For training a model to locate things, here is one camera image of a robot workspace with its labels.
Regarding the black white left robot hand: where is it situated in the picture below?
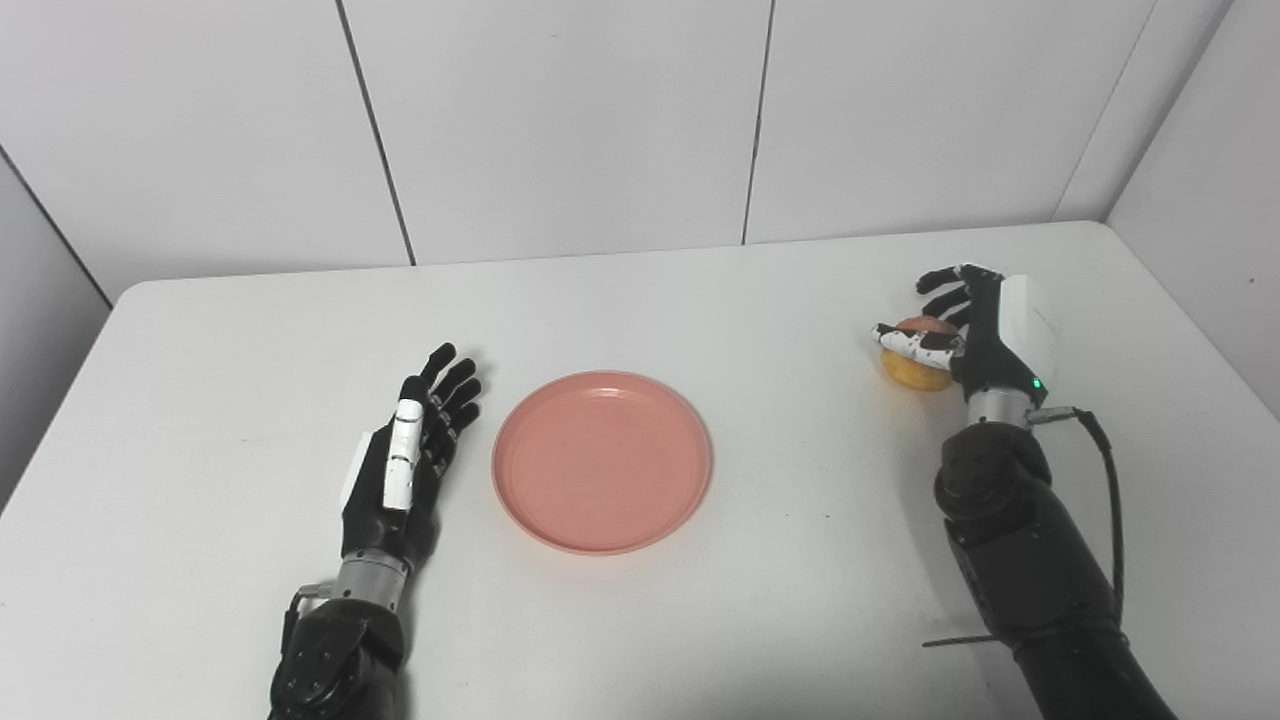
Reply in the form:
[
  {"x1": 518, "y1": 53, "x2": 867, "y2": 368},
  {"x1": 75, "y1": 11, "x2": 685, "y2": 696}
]
[{"x1": 340, "y1": 343, "x2": 483, "y2": 571}]

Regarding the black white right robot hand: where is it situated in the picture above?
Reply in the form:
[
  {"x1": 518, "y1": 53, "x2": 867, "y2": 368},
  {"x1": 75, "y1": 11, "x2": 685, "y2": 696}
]
[{"x1": 870, "y1": 264, "x2": 1059, "y2": 403}]

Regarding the golden cream puff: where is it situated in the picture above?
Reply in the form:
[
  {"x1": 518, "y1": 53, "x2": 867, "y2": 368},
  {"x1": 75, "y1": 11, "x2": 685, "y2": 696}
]
[{"x1": 880, "y1": 316, "x2": 959, "y2": 392}]

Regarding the pink round plate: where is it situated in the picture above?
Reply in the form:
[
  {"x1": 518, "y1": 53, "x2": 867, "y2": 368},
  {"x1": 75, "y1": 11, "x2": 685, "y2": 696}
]
[{"x1": 491, "y1": 371, "x2": 713, "y2": 556}]

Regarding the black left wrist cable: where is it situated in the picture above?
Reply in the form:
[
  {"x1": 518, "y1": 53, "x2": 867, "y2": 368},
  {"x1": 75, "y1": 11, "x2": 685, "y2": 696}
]
[{"x1": 280, "y1": 583, "x2": 336, "y2": 651}]

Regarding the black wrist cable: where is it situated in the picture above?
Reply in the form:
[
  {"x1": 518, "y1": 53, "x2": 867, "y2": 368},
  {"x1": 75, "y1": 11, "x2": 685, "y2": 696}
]
[
  {"x1": 280, "y1": 583, "x2": 336, "y2": 651},
  {"x1": 1028, "y1": 406, "x2": 1126, "y2": 611}
]

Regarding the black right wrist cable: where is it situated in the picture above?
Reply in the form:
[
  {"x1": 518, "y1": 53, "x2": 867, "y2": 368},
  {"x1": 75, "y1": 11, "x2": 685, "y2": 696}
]
[{"x1": 1028, "y1": 406, "x2": 1126, "y2": 611}]

